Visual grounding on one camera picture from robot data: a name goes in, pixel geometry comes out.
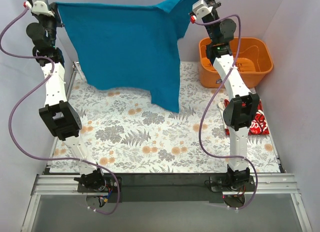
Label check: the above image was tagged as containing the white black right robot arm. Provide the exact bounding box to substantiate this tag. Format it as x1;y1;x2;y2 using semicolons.
192;0;260;191

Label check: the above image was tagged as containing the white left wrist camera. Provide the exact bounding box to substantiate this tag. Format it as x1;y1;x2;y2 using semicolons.
23;0;55;17

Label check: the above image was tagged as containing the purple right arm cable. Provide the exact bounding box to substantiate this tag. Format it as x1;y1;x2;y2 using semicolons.
194;14;259;210

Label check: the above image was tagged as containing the folded red printed t shirt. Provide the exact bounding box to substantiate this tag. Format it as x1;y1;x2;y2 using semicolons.
217;99;270;136

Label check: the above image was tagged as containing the aluminium frame rail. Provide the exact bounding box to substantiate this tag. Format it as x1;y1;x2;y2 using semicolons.
31;173;300;195

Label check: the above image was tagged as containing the teal blue t shirt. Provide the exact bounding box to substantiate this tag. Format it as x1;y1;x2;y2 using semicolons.
58;0;197;113

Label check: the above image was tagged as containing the floral patterned table mat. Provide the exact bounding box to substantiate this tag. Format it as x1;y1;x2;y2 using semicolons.
49;62;281;174

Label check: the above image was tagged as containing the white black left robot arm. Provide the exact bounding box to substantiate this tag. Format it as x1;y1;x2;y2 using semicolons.
24;0;107;192

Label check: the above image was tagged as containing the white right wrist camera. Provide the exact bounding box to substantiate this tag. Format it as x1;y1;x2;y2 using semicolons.
190;0;213;24

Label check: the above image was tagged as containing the orange plastic basket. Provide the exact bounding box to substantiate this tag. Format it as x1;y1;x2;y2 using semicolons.
198;37;274;88

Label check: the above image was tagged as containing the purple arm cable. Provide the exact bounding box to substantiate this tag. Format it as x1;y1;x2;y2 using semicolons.
0;7;123;215
194;14;259;210

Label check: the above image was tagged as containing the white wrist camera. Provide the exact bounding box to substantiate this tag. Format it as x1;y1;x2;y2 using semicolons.
190;0;213;24
23;0;55;17

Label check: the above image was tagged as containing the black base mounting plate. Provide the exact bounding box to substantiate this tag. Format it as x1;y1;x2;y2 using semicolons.
74;173;255;203

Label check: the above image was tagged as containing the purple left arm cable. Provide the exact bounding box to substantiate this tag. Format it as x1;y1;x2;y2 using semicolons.
0;7;123;215

